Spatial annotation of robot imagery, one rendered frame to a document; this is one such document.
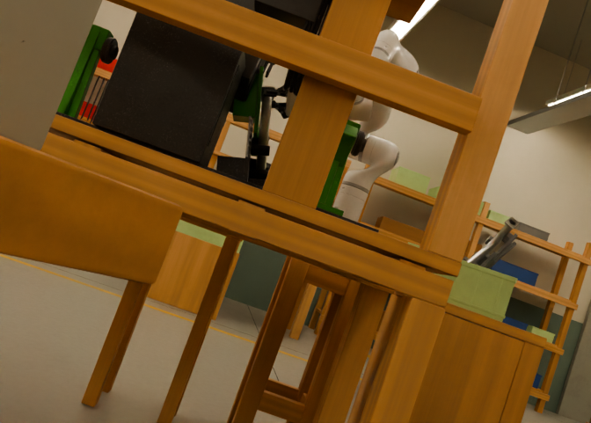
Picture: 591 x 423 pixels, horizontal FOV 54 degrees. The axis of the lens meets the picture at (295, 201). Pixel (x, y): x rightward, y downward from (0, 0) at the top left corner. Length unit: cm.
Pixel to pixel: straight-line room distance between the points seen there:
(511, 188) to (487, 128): 681
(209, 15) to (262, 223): 51
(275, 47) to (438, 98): 41
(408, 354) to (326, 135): 57
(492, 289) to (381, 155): 67
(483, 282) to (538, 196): 629
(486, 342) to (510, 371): 13
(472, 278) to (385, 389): 90
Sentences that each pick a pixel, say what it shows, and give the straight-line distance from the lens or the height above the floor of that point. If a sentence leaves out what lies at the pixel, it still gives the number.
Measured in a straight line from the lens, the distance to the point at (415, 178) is 723.
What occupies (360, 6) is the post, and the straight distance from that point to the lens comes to 156.
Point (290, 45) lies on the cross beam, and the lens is 145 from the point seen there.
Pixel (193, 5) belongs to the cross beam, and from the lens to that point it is 148.
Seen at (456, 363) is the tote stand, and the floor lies 59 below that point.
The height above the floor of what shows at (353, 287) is 72.
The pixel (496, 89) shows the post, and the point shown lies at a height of 133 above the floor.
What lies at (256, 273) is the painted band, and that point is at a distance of 738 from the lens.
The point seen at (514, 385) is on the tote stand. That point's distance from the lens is 229.
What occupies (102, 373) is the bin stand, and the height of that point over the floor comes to 12.
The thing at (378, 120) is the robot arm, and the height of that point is 137.
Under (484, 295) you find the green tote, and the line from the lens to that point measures 229.
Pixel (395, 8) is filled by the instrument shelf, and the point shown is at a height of 150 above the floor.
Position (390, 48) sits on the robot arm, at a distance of 204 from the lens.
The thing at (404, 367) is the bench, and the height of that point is 60.
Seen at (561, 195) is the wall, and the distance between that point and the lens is 871.
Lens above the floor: 75
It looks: 5 degrees up
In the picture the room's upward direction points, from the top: 20 degrees clockwise
